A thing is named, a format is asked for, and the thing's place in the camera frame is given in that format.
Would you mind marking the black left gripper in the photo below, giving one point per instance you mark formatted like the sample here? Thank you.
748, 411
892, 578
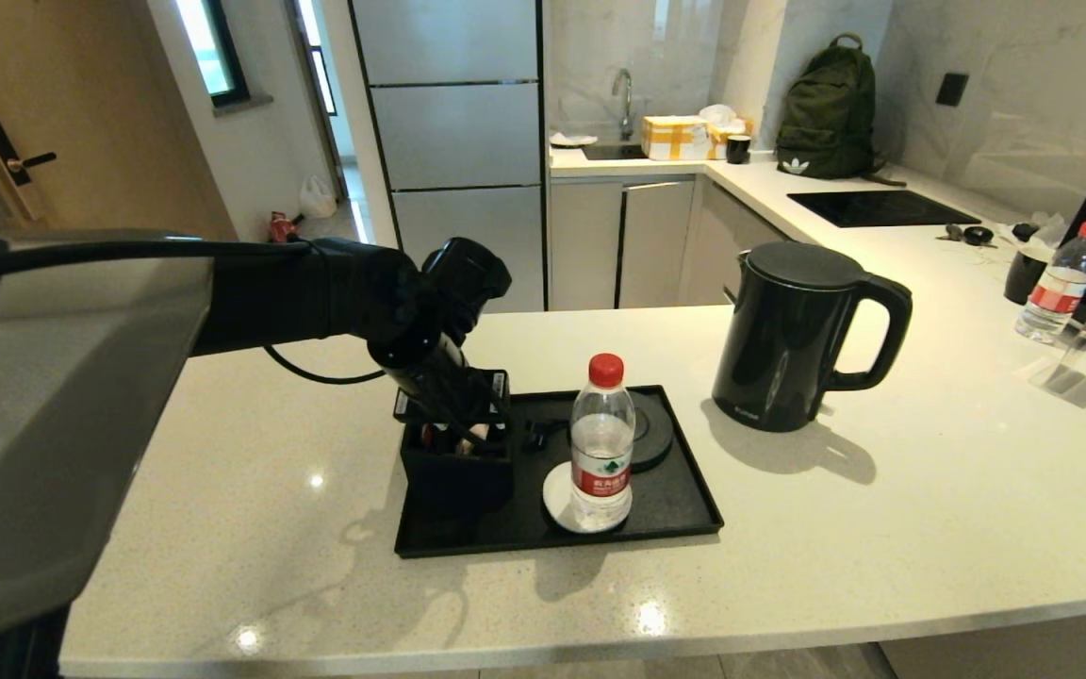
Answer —
430, 377

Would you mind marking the black electric kettle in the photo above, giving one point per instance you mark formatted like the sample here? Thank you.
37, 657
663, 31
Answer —
788, 330

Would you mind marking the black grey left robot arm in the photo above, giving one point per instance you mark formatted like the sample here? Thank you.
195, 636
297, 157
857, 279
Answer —
34, 424

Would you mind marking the red-label water bottle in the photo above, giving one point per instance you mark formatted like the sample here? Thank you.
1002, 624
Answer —
602, 443
1061, 278

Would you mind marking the black round kettle base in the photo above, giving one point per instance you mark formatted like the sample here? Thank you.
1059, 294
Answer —
654, 429

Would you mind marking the red sachet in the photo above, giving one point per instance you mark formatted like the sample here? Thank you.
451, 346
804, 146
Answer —
429, 437

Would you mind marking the black organizer box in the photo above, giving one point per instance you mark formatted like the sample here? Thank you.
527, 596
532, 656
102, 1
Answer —
458, 486

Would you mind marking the white round coaster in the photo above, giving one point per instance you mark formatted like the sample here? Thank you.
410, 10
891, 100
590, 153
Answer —
557, 500

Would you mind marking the black serving tray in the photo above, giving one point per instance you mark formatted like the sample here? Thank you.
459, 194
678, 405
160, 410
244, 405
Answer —
666, 505

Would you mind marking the white kitchen base cabinets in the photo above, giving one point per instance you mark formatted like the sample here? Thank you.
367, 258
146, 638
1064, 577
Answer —
656, 236

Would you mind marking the red bag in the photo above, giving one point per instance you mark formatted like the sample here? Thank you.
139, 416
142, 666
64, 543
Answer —
285, 228

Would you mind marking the silver tall refrigerator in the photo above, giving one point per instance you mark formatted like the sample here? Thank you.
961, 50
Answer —
453, 123

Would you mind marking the white cloth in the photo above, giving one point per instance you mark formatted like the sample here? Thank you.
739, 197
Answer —
573, 140

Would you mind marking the kitchen sink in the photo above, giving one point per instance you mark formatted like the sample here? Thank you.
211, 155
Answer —
614, 153

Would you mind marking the yellow-taped cardboard box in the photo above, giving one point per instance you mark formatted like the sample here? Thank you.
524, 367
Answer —
675, 140

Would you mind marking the chrome kitchen faucet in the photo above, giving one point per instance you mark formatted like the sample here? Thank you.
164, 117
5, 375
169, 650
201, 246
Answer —
625, 99

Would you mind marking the black mug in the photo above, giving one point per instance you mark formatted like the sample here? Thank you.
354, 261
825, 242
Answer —
739, 151

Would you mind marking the crumpled white plastic bag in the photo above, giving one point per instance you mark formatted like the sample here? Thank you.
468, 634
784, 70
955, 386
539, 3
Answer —
720, 115

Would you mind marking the dark-framed window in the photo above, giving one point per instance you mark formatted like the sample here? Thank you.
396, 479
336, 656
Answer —
213, 47

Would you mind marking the black induction cooktop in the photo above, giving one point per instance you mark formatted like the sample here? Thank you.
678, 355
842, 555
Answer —
882, 209

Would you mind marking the brown wooden door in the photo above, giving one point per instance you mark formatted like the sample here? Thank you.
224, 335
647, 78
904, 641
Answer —
109, 113

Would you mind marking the dark green backpack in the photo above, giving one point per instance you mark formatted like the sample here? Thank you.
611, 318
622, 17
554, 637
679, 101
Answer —
830, 113

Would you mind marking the black keys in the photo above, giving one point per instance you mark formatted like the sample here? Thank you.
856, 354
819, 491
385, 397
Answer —
975, 236

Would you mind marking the clear acrylic sign holder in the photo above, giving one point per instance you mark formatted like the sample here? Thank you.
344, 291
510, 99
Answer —
1076, 363

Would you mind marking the crumpled white tissue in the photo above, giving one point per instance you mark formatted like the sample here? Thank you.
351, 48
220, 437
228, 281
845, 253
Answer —
1047, 231

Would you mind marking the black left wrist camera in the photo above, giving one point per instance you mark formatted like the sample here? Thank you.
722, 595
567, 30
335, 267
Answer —
468, 278

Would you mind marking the black wall socket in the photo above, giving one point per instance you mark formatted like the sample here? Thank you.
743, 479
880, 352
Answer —
952, 91

